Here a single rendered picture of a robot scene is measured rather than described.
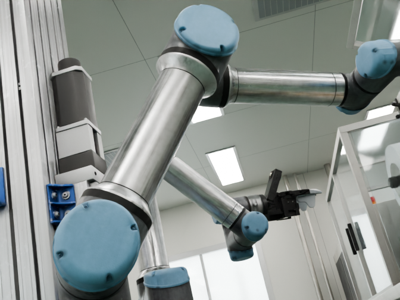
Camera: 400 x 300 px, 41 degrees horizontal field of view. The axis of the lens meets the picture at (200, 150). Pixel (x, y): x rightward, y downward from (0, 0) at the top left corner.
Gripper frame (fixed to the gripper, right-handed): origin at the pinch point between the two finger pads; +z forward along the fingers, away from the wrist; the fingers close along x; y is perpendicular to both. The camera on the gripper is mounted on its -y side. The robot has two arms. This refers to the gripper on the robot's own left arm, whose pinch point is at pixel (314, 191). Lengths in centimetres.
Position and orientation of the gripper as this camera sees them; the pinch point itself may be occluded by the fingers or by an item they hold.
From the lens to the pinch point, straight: 177.0
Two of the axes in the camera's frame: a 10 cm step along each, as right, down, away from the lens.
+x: 2.5, -2.9, -9.2
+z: 9.5, -1.0, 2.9
